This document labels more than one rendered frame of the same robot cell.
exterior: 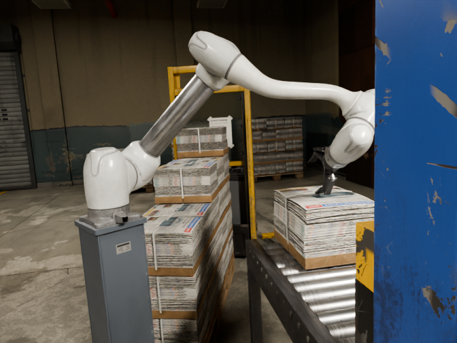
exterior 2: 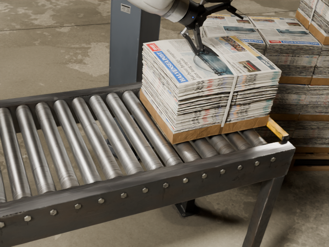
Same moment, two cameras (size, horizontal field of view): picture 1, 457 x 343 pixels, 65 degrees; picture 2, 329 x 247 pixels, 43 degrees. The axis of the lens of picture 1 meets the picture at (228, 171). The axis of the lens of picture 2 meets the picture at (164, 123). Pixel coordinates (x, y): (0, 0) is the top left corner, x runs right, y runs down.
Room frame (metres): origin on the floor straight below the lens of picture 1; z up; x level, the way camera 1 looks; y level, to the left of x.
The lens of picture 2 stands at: (0.92, -1.53, 1.61)
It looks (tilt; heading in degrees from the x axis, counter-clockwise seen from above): 35 degrees down; 72
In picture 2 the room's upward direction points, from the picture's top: 7 degrees clockwise
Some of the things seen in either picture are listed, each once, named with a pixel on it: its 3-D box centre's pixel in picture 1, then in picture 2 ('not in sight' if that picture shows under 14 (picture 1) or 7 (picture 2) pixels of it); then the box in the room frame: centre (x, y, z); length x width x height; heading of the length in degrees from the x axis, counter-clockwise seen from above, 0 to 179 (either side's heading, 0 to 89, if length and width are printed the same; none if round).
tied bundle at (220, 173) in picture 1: (196, 175); not in sight; (2.69, 0.24, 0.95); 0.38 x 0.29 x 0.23; 81
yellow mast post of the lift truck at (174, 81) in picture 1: (180, 160); not in sight; (3.47, 0.46, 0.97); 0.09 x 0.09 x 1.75; 82
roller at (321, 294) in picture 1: (364, 290); (114, 135); (1.11, -0.42, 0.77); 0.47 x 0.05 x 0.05; 100
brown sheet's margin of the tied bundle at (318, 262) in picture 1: (332, 251); (175, 111); (1.33, -0.38, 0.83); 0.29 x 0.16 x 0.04; 100
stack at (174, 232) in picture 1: (188, 264); (288, 96); (2.27, 0.30, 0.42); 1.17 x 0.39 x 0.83; 172
